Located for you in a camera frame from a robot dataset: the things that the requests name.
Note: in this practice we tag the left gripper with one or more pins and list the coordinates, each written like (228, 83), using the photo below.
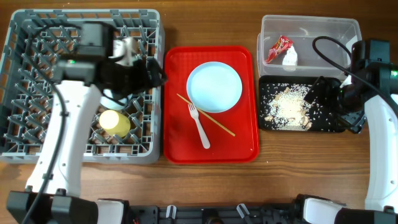
(146, 83)

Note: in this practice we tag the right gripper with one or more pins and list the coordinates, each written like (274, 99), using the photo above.
(354, 122)

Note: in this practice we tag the wooden chopstick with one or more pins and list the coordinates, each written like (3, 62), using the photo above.
(208, 116)

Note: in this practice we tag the light blue bowl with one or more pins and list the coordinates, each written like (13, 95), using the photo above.
(108, 101)

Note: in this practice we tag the rice food waste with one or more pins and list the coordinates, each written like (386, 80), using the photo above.
(284, 107)

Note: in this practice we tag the yellow plastic cup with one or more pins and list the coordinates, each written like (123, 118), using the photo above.
(114, 123)

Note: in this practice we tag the white plastic fork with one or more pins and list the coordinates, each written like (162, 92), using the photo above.
(194, 114)

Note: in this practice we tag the light blue round plate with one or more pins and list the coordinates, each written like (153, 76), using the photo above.
(214, 87)

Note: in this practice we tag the red snack wrapper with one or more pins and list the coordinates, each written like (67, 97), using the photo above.
(282, 45)

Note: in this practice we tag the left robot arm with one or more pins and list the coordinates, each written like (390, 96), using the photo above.
(52, 192)

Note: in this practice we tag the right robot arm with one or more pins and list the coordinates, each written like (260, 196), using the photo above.
(373, 90)

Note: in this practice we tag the black waste tray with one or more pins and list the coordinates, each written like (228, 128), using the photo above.
(280, 79)

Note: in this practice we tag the grey dishwasher rack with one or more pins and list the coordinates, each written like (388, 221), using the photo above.
(35, 40)

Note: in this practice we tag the crumpled white tissue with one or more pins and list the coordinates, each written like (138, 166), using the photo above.
(290, 60)

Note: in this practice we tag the red plastic tray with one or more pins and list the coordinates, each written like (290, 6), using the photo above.
(182, 144)

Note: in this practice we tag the clear plastic bin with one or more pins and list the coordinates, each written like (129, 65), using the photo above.
(302, 30)

